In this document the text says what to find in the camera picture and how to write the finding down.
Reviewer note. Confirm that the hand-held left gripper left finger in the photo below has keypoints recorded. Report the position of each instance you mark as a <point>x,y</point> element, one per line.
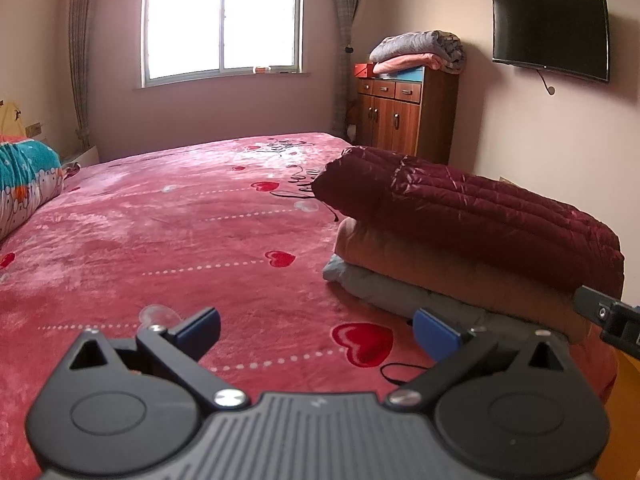
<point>202,328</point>

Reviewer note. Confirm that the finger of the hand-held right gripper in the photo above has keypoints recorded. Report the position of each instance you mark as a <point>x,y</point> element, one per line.
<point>620,327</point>

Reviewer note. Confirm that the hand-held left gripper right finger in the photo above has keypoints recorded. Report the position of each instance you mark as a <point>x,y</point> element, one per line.
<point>435,336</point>

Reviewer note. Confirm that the maroon down jacket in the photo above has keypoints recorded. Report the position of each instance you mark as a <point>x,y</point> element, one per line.
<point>475,210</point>

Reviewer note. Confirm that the grey folded garment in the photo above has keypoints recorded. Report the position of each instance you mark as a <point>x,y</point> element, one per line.
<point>380,287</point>

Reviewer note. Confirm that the bed with pink floral sheet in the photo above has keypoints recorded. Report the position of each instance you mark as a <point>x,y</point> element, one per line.
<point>175,240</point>

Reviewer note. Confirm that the white nightstand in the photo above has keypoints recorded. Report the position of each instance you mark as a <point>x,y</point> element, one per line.
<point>82,156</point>

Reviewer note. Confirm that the brown wooden cabinet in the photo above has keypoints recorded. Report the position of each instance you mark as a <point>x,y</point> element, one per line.
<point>400,120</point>

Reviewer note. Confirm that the teal orange rolled quilt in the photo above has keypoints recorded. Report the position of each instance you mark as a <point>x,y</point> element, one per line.
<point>25,180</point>

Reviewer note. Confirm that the wooden headboard piece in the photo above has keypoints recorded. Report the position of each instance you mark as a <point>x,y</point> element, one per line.
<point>33,129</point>

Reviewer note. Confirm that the blue box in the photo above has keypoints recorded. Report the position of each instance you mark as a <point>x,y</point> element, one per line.
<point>411,75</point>

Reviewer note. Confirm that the small red windowsill item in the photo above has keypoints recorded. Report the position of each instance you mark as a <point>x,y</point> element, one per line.
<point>261,69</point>

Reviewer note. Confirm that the pink folded blanket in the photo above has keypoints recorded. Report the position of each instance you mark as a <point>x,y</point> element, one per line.
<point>405,63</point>

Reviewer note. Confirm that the red box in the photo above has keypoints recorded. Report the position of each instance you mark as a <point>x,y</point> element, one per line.
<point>362,70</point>

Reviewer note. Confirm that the yellow pillow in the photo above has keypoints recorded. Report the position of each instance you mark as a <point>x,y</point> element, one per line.
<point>10,120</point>

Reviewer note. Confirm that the grey folded blanket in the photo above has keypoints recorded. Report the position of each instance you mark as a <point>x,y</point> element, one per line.
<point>415,42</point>

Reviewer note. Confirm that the grey checked curtain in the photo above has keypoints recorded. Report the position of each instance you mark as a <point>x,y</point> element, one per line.
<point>347,25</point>
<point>82,50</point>

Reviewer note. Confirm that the window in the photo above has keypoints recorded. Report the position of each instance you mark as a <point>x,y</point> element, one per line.
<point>220,15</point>

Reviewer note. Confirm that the black wall television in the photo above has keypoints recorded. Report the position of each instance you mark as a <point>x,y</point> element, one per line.
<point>550,35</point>

